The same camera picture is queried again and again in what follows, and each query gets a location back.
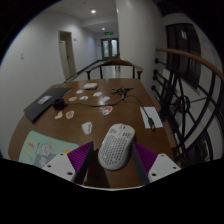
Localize black closed laptop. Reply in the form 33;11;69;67
23;86;73;123

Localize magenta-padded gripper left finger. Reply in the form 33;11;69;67
41;140;95;186

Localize light green cartoon mouse pad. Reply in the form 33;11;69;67
18;130;80;169

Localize white paper sheet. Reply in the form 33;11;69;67
139;106;164;130

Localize dark wooden armchair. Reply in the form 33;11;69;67
85;57;144;81

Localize dark glass window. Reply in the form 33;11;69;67
165;22;203;89

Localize black tangled small object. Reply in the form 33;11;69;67
111;86;135;98

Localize black railing with wooden handrail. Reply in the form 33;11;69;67
151;47;224;168

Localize small black cube charger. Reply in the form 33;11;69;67
53;97;67;111

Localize pale side door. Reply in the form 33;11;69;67
58;30;78;80

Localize white perforated computer mouse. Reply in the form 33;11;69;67
97;123;136;171

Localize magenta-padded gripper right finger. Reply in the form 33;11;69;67
131;141;182;185

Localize glazed double door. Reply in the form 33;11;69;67
100;38;120;60

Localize small flat white box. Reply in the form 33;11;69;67
82;82;99;91

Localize red and white sticker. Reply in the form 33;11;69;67
101;105;114;116

